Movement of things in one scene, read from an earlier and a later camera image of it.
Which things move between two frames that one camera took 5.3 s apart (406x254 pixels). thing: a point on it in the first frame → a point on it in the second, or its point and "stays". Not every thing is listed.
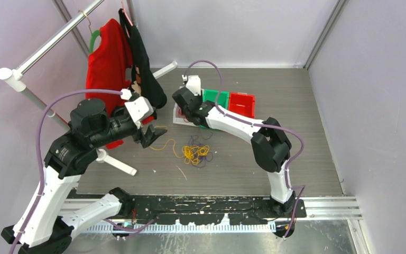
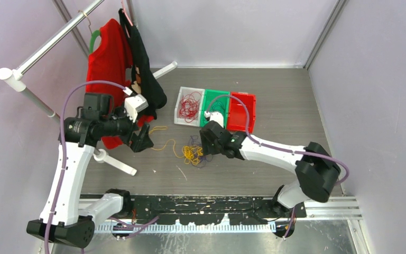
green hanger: (95, 34) stays
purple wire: (195, 145) stays
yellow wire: (192, 154) stays
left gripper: (150, 135) → (138, 143)
